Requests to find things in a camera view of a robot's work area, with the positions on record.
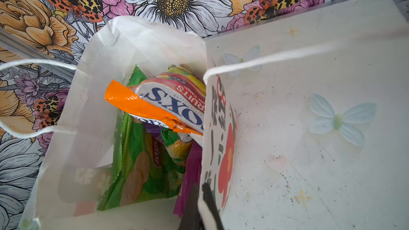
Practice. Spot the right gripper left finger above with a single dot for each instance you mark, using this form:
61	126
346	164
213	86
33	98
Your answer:
191	218

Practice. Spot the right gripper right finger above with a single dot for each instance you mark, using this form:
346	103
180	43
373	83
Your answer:
210	217

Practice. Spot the green white snack bag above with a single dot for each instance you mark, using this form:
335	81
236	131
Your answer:
178	145

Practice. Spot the green Lays chips bag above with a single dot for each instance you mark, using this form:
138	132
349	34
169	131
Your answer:
143	168

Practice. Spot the orange red candy bag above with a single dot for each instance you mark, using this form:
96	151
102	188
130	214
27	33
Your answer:
174	99

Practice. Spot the white floral paper bag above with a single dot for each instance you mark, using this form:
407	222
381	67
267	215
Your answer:
303	123

